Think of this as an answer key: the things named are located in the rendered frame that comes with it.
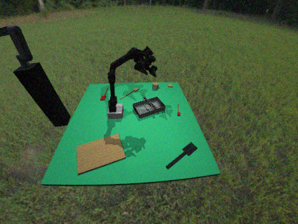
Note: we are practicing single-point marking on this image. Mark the light brown wooden board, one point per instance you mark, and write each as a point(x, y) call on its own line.
point(99, 153)

